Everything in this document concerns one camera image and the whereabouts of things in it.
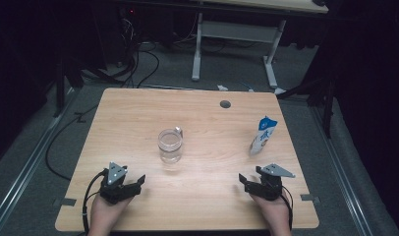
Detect metal floor rail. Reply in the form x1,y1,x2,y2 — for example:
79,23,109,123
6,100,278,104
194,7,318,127
310,104,374,236
0,88,82,236

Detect person's right hand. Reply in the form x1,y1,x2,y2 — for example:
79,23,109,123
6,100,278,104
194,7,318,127
249,192,293,236

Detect right hand-held gripper cable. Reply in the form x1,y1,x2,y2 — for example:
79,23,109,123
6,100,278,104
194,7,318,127
280,185,294,231

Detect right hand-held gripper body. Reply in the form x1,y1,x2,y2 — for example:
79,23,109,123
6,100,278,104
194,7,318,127
245,162,296,202

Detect white and blue milk pouch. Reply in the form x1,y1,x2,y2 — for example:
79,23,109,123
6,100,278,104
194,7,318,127
249,115,279,157

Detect glass jar with hinged lid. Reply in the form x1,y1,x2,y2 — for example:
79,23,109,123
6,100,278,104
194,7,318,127
157,126,185,164

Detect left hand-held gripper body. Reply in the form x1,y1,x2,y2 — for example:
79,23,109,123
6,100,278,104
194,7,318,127
98,161,137,205

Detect left hand-held gripper cable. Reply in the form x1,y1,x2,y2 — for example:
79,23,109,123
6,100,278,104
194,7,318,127
82,168,109,236

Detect white metal frame desk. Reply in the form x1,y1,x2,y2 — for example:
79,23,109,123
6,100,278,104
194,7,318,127
191,0,329,90

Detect grey tape strip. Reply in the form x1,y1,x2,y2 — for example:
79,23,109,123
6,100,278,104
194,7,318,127
53,197,78,207
300,193,321,203

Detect hand-held gripper cable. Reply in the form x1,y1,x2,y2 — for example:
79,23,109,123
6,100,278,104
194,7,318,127
280,185,294,231
82,168,109,236

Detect long black floor cable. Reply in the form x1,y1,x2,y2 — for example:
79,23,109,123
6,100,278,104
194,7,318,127
44,103,101,182

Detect black metal stand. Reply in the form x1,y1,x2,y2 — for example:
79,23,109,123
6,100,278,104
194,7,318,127
278,73,340,140
52,52,86,119

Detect person's left hand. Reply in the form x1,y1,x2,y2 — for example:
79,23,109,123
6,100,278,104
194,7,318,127
87,195,134,236

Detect bundle of black cables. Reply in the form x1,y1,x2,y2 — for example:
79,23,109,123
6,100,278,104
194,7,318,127
117,16,161,89

